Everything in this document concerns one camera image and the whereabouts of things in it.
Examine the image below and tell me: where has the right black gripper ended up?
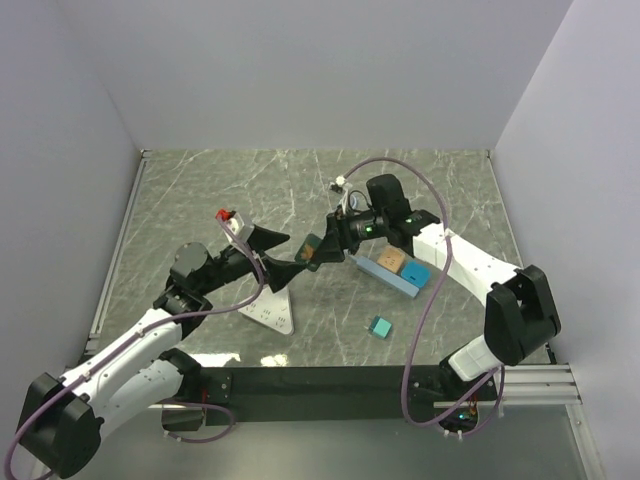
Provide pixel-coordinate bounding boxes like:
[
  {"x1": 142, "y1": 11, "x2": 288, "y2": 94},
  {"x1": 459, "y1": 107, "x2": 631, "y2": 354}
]
[{"x1": 311, "y1": 204, "x2": 389, "y2": 264}]

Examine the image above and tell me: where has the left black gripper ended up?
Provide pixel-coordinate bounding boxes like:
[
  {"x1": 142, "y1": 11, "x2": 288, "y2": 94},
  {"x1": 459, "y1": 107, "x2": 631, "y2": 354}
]
[{"x1": 197, "y1": 225, "x2": 306, "y2": 295}]

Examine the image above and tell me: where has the dark green plug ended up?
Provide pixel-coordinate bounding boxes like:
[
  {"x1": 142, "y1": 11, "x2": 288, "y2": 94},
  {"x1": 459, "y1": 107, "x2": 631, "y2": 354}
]
[{"x1": 294, "y1": 233, "x2": 322, "y2": 272}]

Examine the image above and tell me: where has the wooden cube plug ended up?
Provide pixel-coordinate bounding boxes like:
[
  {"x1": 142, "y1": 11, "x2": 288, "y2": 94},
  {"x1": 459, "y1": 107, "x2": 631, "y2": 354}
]
[{"x1": 376, "y1": 246, "x2": 407, "y2": 274}]

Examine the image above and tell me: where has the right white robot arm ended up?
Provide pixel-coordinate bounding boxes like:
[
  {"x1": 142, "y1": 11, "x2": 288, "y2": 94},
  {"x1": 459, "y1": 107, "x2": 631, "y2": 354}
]
[{"x1": 310, "y1": 174, "x2": 561, "y2": 399}]

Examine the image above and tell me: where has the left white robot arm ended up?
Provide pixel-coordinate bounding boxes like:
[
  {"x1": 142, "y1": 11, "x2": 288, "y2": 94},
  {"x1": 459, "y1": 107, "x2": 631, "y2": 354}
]
[{"x1": 4, "y1": 220, "x2": 303, "y2": 479}]

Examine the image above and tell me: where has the white triangular power strip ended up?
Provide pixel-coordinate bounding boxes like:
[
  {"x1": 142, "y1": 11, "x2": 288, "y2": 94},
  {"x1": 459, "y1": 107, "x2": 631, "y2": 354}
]
[{"x1": 239, "y1": 287, "x2": 294, "y2": 336}]

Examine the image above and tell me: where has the teal cube adapter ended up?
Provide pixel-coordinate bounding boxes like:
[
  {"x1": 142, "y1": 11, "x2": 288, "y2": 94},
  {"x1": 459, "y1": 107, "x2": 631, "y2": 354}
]
[{"x1": 368, "y1": 316, "x2": 393, "y2": 339}]

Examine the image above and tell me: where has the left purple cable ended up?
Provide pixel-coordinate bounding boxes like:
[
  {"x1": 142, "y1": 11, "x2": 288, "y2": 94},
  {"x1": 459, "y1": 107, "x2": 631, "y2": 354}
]
[{"x1": 2, "y1": 219, "x2": 266, "y2": 476}]

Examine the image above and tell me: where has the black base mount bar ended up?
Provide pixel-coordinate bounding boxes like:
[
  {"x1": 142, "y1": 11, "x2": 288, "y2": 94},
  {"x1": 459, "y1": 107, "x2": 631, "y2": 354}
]
[{"x1": 161, "y1": 365, "x2": 480, "y2": 432}]

